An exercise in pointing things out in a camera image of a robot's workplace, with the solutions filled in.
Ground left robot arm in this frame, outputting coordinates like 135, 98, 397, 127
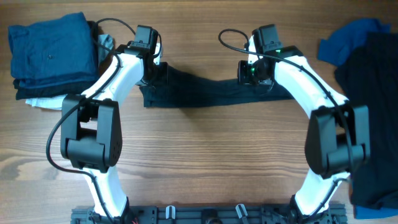
60, 42, 163, 223

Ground folded black garment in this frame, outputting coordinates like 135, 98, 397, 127
12, 20, 100, 101

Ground folded blue shorts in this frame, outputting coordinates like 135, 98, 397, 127
7, 11, 100, 90

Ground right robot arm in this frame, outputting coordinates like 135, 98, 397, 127
238, 34, 371, 220

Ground bright blue t-shirt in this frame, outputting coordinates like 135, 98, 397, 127
318, 19, 397, 219

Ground dark green t-shirt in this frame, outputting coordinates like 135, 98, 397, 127
139, 62, 293, 108

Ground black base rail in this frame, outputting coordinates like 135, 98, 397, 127
70, 204, 348, 224

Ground folded white garment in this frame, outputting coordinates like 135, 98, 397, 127
25, 95, 66, 110

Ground folded light grey garment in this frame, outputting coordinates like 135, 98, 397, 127
98, 34, 114, 65

